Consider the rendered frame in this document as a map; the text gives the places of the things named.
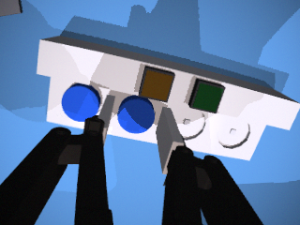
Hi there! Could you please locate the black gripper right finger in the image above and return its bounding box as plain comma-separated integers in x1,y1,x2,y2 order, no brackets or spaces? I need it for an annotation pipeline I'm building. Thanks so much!
156,107,263,225

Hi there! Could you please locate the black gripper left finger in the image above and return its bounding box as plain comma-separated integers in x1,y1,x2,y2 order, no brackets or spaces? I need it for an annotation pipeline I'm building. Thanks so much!
0,95,115,225

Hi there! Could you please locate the blue flat mat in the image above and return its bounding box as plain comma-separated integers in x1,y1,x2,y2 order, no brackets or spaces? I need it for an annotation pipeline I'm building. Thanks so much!
0,0,300,225

